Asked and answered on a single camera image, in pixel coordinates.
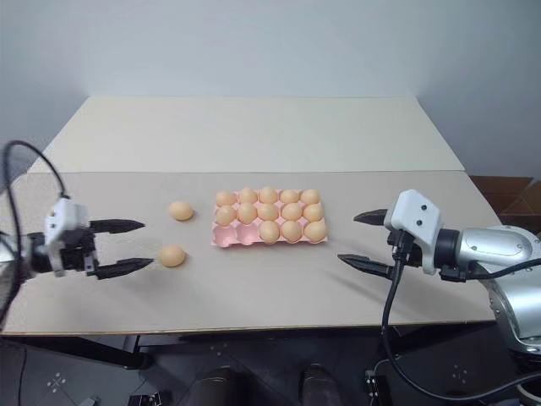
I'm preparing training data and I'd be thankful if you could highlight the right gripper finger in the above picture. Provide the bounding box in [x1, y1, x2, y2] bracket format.
[336, 253, 398, 278]
[352, 207, 392, 228]

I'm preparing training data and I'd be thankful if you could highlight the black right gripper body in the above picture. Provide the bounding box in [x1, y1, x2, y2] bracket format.
[386, 229, 424, 269]

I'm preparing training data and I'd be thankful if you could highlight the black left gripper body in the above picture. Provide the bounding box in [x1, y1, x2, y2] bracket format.
[58, 226, 99, 277]

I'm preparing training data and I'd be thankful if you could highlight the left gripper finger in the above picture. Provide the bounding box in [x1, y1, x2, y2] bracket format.
[86, 257, 154, 282]
[88, 218, 147, 236]

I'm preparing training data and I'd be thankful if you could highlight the pink egg carton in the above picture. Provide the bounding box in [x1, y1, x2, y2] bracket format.
[210, 188, 331, 248]

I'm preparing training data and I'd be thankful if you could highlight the black table leg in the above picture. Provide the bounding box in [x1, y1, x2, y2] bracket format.
[121, 333, 154, 370]

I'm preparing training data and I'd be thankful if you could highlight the small black box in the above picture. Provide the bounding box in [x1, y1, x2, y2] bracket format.
[364, 369, 382, 406]

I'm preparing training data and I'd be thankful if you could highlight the dark rounded shape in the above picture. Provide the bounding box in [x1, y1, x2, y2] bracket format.
[189, 365, 251, 406]

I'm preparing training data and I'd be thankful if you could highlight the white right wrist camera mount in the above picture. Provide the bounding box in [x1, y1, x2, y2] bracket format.
[382, 189, 443, 277]

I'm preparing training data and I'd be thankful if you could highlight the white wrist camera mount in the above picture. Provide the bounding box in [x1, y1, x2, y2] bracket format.
[382, 189, 443, 277]
[45, 198, 90, 278]

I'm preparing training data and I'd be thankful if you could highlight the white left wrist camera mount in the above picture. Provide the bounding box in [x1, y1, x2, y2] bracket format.
[45, 198, 90, 278]

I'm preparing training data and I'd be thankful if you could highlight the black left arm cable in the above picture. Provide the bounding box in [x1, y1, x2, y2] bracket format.
[0, 140, 72, 335]

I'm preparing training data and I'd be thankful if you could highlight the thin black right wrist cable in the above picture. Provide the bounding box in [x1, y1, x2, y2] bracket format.
[439, 257, 541, 283]

